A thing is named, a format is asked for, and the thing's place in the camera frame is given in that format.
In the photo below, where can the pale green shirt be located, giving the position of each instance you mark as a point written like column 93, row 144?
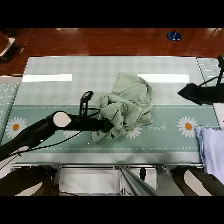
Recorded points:
column 131, row 100

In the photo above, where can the blue round disc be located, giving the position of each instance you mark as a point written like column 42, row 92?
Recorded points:
column 174, row 35

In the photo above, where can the silver frame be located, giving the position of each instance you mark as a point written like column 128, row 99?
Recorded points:
column 133, row 181

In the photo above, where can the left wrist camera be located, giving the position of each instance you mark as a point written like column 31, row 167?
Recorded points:
column 86, row 97

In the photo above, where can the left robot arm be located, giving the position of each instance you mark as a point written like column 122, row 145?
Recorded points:
column 36, row 130

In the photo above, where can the light blue garment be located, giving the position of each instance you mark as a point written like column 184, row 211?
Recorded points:
column 213, row 150

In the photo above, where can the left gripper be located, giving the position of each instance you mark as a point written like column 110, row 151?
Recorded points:
column 96, row 124

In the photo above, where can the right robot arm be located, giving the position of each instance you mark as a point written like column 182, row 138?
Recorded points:
column 203, row 94

